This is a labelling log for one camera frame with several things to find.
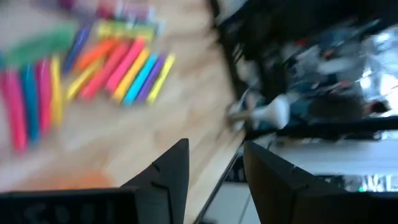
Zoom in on slim blue highlighter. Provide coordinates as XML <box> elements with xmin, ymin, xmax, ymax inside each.
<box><xmin>20</xmin><ymin>63</ymin><xmax>41</xmax><ymax>144</ymax></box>

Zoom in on orange highlighter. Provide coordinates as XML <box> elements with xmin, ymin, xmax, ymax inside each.
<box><xmin>73</xmin><ymin>39</ymin><xmax>118</xmax><ymax>72</ymax></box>

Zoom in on green markers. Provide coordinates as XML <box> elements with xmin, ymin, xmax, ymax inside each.
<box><xmin>1</xmin><ymin>24</ymin><xmax>78</xmax><ymax>68</ymax></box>

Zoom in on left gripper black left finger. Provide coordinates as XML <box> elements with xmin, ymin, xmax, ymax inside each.
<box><xmin>121</xmin><ymin>138</ymin><xmax>190</xmax><ymax>224</ymax></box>

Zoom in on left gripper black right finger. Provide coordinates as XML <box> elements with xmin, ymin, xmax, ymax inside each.
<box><xmin>244</xmin><ymin>141</ymin><xmax>346</xmax><ymax>224</ymax></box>

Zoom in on multicolour small marker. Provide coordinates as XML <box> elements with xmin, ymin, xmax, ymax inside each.
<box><xmin>49</xmin><ymin>55</ymin><xmax>65</xmax><ymax>127</ymax></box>

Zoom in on orange-yellow highlighter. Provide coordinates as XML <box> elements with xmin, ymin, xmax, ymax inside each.
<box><xmin>111</xmin><ymin>48</ymin><xmax>152</xmax><ymax>103</ymax></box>

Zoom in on red highlighter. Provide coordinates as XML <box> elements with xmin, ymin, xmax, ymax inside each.
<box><xmin>79</xmin><ymin>42</ymin><xmax>133</xmax><ymax>102</ymax></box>

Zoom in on purple highlighter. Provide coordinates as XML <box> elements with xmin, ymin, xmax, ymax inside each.
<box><xmin>62</xmin><ymin>21</ymin><xmax>94</xmax><ymax>74</ymax></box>
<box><xmin>136</xmin><ymin>54</ymin><xmax>167</xmax><ymax>103</ymax></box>

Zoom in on magenta whiteboard marker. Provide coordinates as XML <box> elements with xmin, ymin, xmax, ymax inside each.
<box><xmin>123</xmin><ymin>2</ymin><xmax>156</xmax><ymax>21</ymax></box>

